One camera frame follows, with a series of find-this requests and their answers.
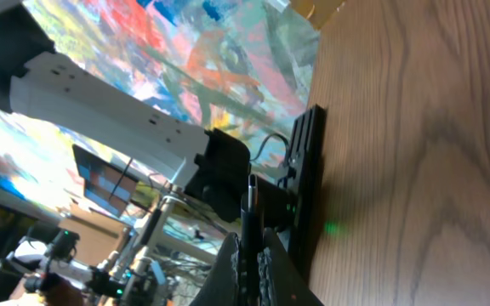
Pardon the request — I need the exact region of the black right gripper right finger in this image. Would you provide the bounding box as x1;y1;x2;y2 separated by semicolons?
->
258;228;323;306

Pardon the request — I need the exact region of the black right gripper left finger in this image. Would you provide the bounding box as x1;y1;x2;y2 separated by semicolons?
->
190;233;240;306

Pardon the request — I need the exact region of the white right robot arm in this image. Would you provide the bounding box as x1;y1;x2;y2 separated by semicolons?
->
0;1;326;305

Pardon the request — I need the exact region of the dark monitor screen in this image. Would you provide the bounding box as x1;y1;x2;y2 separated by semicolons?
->
72;144;139;217

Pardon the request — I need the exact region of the colourful painted backdrop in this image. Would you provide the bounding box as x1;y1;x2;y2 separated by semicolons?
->
0;0;320;205

